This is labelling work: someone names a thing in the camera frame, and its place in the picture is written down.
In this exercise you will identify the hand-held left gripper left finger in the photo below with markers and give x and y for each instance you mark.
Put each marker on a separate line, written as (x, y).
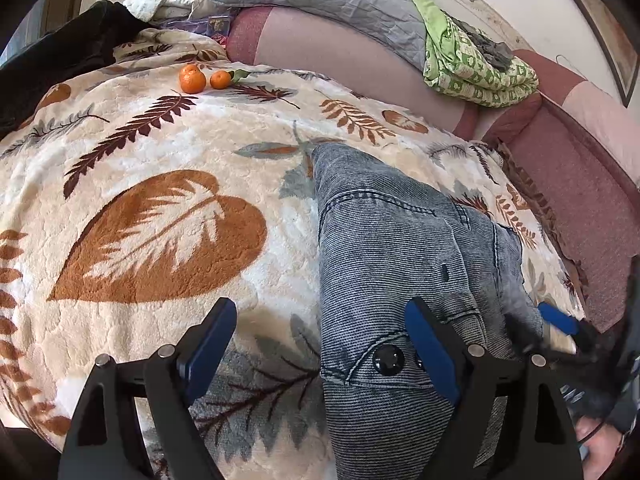
(210, 350)

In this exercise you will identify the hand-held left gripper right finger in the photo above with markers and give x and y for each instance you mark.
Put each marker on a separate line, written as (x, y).
(432, 355)

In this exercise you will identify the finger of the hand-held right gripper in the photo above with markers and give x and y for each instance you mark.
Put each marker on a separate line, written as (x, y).
(522, 332)
(557, 317)

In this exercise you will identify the blue denim pants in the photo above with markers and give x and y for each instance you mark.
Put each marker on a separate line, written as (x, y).
(390, 250)

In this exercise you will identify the person's right hand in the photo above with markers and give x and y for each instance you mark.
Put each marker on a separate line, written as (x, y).
(600, 447)

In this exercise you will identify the pink patchwork quilt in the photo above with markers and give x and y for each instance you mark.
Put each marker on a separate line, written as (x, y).
(580, 175)

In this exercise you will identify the leaf print fleece blanket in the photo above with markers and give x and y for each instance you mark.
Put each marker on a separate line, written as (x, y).
(175, 185)

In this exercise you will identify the green patterned blanket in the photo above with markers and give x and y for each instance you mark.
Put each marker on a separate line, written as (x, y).
(475, 70)

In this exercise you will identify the small tangerine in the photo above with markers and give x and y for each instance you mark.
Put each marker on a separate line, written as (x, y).
(220, 80)

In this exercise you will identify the large tangerine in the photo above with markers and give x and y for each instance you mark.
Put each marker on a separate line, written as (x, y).
(192, 79)

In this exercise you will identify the small grey cloth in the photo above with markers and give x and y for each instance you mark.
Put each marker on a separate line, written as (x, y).
(492, 47)

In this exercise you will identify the pink bed sheet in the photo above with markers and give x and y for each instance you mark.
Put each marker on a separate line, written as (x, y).
(350, 70)

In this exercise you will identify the purple packet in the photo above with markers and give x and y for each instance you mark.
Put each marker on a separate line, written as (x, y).
(200, 25)

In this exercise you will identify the black cloth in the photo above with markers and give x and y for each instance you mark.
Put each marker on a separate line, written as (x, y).
(60, 55)

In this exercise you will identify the grey quilted pillow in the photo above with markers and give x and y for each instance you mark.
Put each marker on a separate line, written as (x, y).
(325, 5)

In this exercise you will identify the dark framed wall picture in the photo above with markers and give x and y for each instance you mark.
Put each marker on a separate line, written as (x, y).
(595, 15)

